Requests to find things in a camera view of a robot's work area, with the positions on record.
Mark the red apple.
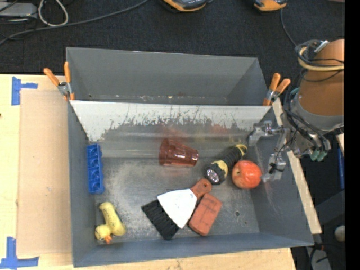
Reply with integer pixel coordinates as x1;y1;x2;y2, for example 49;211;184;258
231;159;263;190

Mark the black brush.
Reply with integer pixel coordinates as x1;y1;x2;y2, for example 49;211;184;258
141;199;181;241

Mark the black and yellow flashlight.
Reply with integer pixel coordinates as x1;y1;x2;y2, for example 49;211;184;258
204;143;249;186

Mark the grey metal bin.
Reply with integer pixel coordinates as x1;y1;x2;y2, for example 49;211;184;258
65;46;316;268

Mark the red translucent plastic cup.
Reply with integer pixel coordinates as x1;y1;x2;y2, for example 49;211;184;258
158;138;200;168

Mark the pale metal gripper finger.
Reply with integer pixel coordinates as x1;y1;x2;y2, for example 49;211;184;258
261;153;287;183
247;121;284;147

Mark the blue toy brick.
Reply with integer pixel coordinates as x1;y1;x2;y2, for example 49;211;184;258
85;143;106;195

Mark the white scraper with orange handle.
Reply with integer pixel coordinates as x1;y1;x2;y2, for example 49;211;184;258
156;178;213;230

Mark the yellow rubber duck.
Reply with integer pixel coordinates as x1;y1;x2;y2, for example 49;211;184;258
94;201;127;245

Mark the brown cardboard board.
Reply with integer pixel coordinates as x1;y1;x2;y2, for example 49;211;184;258
16;88;73;260

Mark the red-brown flat block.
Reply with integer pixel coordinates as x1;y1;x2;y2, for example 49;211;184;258
187;192;223;237

